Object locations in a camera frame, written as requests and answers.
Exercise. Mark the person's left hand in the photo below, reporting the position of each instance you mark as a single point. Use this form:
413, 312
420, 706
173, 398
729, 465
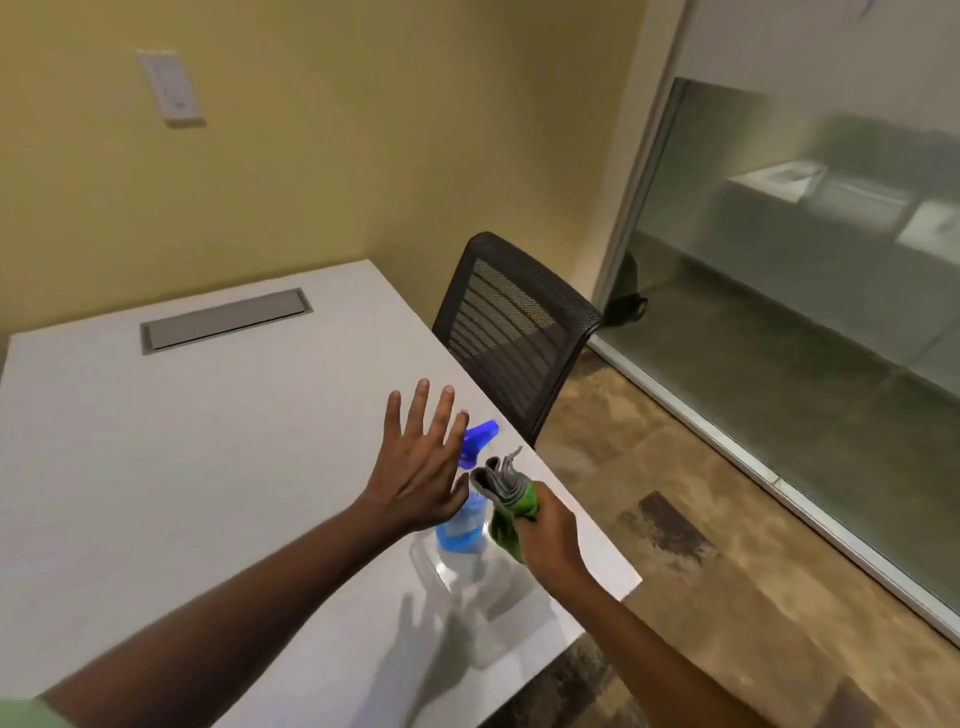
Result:
411, 480

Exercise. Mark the person's right hand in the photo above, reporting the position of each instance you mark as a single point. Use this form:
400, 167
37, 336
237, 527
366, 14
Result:
553, 541

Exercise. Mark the person's left little finger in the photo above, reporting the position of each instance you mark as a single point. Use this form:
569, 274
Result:
393, 420

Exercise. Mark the person's left thumb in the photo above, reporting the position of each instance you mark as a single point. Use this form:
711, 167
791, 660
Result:
457, 496

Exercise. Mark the person's left middle finger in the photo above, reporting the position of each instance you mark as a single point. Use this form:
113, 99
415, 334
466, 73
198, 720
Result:
442, 418

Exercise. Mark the person's right thumb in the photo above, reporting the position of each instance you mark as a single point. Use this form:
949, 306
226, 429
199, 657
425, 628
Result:
546, 501

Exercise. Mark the green and grey cloth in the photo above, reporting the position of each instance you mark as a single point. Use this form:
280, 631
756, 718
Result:
510, 499

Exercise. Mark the person's right forearm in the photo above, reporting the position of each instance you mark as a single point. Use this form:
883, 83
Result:
652, 660

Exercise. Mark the person's left forearm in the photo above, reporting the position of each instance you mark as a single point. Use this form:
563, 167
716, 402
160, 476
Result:
225, 622

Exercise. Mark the clear spray bottle blue trigger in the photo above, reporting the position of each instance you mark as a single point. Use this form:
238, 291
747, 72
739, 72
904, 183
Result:
469, 570

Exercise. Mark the black mesh office chair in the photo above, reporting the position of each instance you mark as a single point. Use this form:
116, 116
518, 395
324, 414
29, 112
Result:
510, 330

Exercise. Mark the frosted glass partition panel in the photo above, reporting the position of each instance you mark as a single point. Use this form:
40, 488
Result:
795, 315

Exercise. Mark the white wall light switch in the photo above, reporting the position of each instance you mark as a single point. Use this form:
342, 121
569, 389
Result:
171, 86

